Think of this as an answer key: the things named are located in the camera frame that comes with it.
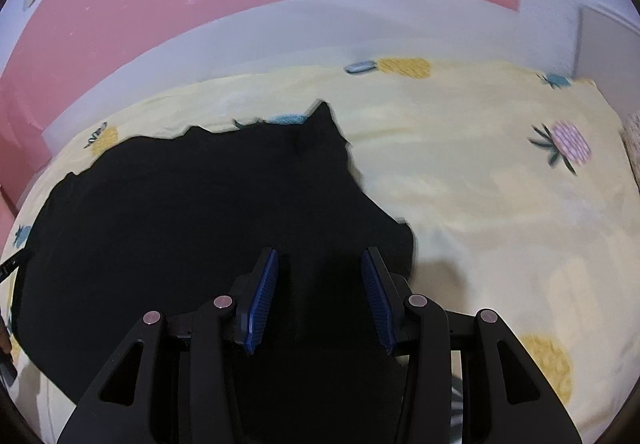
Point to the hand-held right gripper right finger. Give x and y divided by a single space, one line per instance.
376 304

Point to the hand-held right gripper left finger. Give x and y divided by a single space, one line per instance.
260 304

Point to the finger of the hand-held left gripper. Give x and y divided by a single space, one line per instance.
12 265

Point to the black jacket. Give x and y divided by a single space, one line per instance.
175 224

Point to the yellow pineapple print bed sheet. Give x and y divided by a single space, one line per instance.
500 224

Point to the white headboard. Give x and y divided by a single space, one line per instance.
605 44

